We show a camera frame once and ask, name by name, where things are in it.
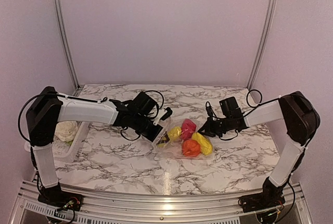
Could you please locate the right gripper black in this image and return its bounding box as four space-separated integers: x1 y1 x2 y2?
198 116 232 137

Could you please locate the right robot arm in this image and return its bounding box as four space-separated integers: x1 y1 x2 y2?
199 91 321 207

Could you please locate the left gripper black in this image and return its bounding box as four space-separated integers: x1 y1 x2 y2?
132 113 169 144

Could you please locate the yellow fake lemon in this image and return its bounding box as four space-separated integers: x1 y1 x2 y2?
167 126 182 145

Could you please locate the front aluminium frame rail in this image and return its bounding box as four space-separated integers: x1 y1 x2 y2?
10 179 313 224

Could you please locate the clear zip top bag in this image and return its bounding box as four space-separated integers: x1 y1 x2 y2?
152 118 214 160

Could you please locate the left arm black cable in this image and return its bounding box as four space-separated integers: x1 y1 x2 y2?
17 94 42 141

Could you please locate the left aluminium frame post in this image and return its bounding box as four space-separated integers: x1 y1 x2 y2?
53 0 80 90

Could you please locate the white perforated plastic basket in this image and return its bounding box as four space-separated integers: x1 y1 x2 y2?
23 121 90 163

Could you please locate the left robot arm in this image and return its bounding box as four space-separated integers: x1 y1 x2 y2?
19 86 173 206

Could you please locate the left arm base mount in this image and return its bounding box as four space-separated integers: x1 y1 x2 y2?
38 188 83 211

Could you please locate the red fake pepper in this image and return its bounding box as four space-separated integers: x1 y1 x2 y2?
181 119 197 141

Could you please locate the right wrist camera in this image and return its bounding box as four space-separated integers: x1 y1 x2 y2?
205 101 217 120

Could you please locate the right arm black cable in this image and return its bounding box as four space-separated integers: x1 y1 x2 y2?
246 89 263 107

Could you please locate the right aluminium frame post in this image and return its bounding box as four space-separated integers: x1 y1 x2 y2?
247 0 277 90

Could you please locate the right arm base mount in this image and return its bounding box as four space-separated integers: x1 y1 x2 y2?
238 193 286 213

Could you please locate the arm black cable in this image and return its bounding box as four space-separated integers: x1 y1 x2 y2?
17 94 42 141
246 89 263 107

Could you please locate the white fake cauliflower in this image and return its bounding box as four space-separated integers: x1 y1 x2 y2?
55 121 79 143

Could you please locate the orange fake tomato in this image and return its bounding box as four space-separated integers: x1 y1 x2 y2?
182 139 201 157

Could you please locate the aluminium frame post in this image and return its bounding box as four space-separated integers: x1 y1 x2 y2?
247 0 277 90
53 0 80 90

